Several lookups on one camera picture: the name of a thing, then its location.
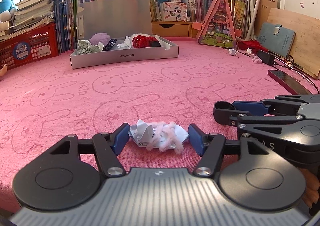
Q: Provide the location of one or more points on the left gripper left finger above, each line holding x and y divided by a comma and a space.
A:
107, 147

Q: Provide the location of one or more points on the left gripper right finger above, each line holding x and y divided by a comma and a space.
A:
209, 146

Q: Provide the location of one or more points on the blue floral fabric pouch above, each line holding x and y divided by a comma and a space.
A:
110, 45

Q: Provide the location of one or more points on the green checked fabric doll dress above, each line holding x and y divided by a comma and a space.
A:
85, 47

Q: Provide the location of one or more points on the white paper origami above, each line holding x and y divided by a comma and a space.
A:
127, 43

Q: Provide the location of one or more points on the purple fluffy plush toy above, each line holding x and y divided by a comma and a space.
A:
97, 38

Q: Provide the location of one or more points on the red crocheted knit item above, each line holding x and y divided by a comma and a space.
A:
142, 41

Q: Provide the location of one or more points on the black round lid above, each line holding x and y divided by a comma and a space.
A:
155, 44

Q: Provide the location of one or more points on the dark red smartphone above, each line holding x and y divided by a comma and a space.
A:
289, 83

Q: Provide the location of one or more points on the black power adapter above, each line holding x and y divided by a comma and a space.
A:
266, 57

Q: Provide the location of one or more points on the wooden board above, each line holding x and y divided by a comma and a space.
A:
305, 47

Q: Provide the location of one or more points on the red cloth right side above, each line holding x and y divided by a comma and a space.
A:
255, 46

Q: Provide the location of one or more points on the teal notebook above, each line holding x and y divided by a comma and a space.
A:
276, 38

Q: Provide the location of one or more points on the small white crumpled paper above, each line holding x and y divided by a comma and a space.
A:
232, 52

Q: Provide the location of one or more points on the pink triangular toy house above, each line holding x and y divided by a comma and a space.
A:
217, 28

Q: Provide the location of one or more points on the red plastic basket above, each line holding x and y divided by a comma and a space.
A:
37, 44

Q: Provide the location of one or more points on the wooden drawer organizer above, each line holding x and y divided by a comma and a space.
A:
173, 29

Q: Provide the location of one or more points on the brown haired baby doll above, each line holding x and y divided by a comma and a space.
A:
3, 71

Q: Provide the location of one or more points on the silver open cardboard box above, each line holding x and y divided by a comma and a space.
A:
119, 19

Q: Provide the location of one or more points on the stack of books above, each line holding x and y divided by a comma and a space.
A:
30, 13

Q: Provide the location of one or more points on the blue thin books row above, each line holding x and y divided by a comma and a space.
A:
66, 24

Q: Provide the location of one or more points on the blue plush toy left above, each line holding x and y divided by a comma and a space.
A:
7, 10

